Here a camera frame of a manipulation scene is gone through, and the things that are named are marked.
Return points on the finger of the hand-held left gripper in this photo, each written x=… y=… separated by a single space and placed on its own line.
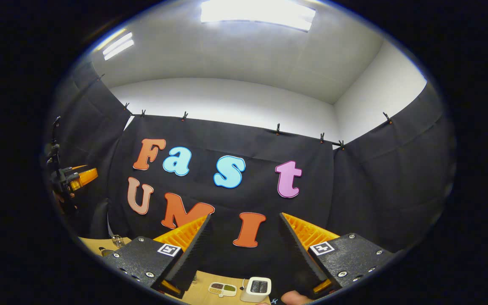
x=85 y=176

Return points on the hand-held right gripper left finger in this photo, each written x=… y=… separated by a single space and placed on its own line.
x=193 y=258

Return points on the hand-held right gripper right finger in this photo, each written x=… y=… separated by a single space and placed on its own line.
x=299 y=254

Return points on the divided plate of beans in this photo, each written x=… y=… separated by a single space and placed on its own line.
x=223 y=289

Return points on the white toaster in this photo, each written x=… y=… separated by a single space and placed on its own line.
x=248 y=295

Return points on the black backdrop cloth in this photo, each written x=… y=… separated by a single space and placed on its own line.
x=375 y=182

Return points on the row of black cloth clips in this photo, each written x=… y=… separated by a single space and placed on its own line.
x=277 y=129

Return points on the small ceiling light panel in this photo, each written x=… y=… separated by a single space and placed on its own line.
x=117 y=44

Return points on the large ceiling light panel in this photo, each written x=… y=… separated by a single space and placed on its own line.
x=256 y=15

